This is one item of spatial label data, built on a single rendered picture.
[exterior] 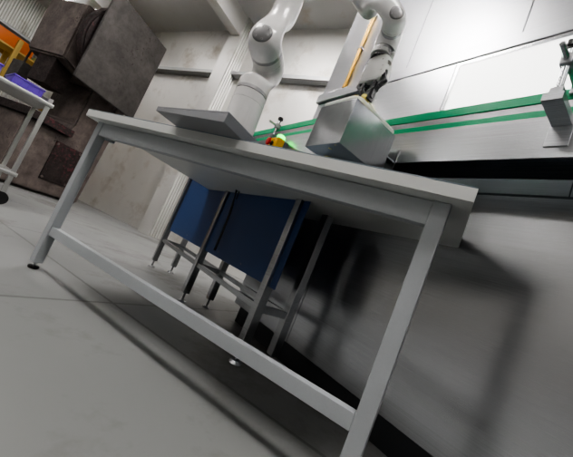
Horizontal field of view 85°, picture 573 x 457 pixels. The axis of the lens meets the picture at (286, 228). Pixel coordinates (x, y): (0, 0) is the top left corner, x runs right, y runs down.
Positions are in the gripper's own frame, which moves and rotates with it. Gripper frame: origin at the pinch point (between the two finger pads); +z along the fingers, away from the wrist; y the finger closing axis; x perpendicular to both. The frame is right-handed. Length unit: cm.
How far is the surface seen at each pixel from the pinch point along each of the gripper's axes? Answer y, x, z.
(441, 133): -23.6, -15.2, 8.2
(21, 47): 735, 199, -122
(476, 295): -41, -35, 53
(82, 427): -13, 49, 110
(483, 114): -33.9, -17.1, 1.6
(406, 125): -7.1, -17.9, 1.5
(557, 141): -55, -14, 15
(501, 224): -41, -35, 30
